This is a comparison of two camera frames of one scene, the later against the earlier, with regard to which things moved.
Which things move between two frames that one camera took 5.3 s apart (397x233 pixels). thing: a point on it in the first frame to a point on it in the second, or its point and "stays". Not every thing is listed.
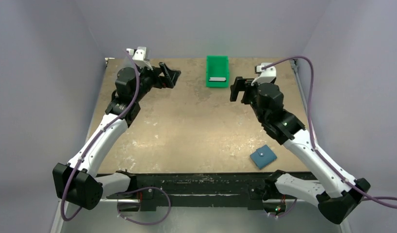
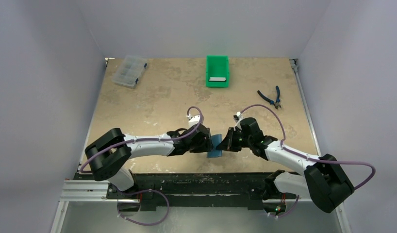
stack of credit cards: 217,79 stays
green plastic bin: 217,71 stays
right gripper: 242,88 to 232,140
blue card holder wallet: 263,157 to 216,139
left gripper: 159,82 to 206,145
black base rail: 200,189 stays
